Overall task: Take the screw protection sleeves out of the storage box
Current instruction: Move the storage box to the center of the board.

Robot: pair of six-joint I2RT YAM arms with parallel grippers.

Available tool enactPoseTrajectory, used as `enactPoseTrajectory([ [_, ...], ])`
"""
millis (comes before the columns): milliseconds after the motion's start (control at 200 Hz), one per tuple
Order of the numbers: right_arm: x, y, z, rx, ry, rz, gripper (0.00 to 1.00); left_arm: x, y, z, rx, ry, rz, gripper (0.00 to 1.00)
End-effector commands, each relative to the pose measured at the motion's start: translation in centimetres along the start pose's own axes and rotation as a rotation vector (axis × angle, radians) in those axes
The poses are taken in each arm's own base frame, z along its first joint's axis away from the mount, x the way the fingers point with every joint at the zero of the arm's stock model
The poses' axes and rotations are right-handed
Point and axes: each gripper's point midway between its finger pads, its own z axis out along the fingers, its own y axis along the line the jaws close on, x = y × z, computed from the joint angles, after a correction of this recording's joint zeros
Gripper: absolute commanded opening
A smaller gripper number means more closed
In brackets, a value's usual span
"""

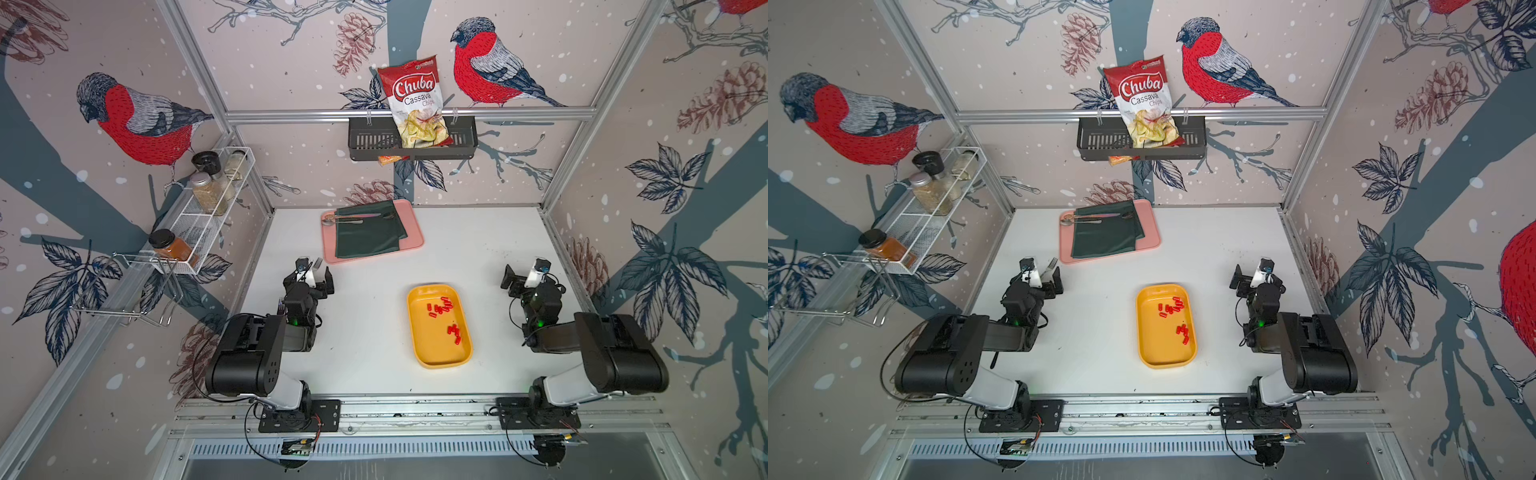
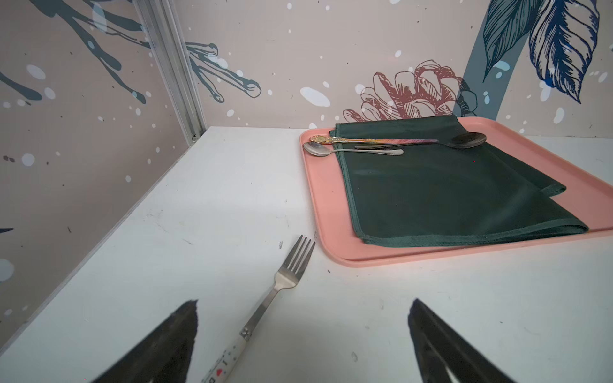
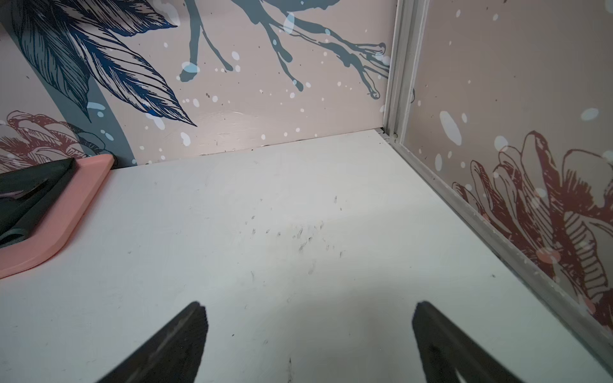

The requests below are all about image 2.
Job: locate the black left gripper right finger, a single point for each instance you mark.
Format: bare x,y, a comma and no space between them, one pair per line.
442,353

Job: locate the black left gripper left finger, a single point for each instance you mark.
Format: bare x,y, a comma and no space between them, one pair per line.
164,355

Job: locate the dark green cloth napkin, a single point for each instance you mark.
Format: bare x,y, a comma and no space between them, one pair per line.
435,196

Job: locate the long gold colourful spoon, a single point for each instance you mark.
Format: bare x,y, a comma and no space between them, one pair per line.
462,141

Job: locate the pink plastic tray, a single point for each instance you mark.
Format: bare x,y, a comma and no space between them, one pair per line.
586,197

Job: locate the small silver spoon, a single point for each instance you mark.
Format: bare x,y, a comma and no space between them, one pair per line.
318,150

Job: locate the fork with white handle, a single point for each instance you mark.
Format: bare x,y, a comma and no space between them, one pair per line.
287,277

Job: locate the aluminium corner frame post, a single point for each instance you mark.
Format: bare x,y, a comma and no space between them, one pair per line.
162,27

